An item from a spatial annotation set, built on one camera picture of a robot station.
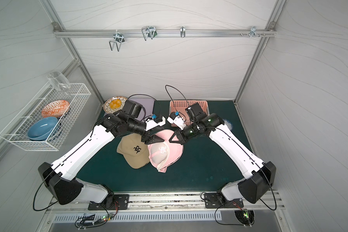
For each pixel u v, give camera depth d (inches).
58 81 28.6
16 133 21.9
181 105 45.2
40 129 24.2
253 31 30.1
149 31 30.0
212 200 28.9
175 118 24.7
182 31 29.5
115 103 45.1
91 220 27.3
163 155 27.2
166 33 30.9
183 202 29.5
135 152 34.0
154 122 22.7
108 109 44.5
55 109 27.9
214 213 26.6
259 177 15.4
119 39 30.9
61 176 15.6
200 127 20.0
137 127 23.2
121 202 28.9
